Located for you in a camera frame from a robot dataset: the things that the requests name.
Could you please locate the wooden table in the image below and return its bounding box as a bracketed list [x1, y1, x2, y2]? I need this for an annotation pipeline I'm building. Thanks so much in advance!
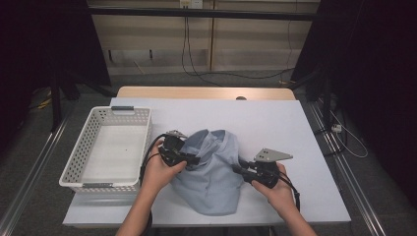
[116, 86, 297, 101]

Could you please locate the person's right hand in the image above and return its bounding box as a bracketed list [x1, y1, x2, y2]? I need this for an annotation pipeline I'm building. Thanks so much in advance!
[251, 162, 296, 219]

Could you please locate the black metal stand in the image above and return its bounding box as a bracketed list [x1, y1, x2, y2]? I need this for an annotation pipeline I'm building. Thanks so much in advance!
[288, 67, 332, 129]
[48, 70, 116, 132]

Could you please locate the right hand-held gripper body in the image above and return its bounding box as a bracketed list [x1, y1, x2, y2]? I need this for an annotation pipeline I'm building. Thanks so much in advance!
[242, 147, 294, 190]

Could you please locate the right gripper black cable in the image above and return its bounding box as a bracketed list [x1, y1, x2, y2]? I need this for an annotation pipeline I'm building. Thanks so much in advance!
[278, 171, 301, 212]

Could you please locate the white perforated plastic basket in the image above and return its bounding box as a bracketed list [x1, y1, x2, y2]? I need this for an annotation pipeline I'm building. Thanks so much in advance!
[58, 105, 153, 195]

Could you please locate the white cable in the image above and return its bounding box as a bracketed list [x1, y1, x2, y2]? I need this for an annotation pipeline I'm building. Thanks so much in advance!
[328, 109, 369, 159]

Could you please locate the black curtain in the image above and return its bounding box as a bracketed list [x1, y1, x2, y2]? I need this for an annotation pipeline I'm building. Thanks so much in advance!
[290, 0, 417, 210]
[0, 0, 112, 99]

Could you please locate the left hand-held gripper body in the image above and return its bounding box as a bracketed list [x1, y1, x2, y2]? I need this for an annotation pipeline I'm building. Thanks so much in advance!
[158, 130, 190, 167]

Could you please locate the thin black cable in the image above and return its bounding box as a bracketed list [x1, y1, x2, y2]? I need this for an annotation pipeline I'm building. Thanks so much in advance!
[286, 19, 295, 72]

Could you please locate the white wall socket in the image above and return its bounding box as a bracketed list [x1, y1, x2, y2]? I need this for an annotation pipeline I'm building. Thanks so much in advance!
[179, 0, 204, 10]

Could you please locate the black power cable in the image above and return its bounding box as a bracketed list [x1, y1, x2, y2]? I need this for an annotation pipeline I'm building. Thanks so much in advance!
[185, 16, 296, 81]
[181, 16, 224, 88]

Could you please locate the person's left hand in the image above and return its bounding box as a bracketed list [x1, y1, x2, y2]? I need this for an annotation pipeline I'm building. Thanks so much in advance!
[141, 139, 188, 198]

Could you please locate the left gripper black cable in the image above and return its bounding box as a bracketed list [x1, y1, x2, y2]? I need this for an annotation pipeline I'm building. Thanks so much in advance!
[139, 133, 169, 236]

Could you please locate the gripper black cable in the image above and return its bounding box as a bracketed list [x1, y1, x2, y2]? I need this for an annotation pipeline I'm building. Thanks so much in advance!
[139, 133, 169, 236]
[278, 171, 301, 212]

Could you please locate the light blue tank top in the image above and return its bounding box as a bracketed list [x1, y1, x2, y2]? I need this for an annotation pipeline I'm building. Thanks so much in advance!
[170, 129, 247, 216]

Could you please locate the yellow cable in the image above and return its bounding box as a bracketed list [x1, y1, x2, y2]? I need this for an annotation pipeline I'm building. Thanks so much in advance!
[29, 89, 53, 111]

